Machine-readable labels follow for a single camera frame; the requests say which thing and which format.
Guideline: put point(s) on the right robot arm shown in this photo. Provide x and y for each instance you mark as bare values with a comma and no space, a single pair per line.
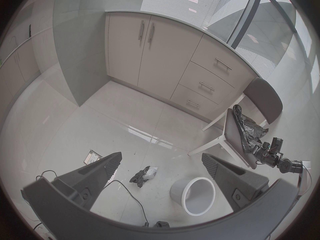
291,166

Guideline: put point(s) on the crumpled black plastic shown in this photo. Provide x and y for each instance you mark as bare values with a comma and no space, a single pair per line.
138,177

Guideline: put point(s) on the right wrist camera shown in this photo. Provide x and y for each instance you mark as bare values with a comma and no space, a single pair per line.
277,143

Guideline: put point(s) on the crumpled white paper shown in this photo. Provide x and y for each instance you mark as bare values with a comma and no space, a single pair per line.
152,172

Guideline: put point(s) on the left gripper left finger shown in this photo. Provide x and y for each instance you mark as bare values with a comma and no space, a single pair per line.
95,179

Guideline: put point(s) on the beige cabinet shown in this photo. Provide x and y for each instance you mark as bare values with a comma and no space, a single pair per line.
162,59
15,69

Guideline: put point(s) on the grey chair with white legs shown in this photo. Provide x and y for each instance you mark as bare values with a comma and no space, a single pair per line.
265,96

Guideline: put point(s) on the black plastic bag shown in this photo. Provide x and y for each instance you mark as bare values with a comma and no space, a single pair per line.
246,131

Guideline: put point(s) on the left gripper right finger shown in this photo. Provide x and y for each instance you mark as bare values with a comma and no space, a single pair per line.
232,181

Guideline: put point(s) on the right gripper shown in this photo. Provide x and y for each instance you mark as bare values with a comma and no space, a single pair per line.
267,157

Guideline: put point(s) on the white trash bin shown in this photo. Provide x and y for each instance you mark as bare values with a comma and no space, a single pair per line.
177,189

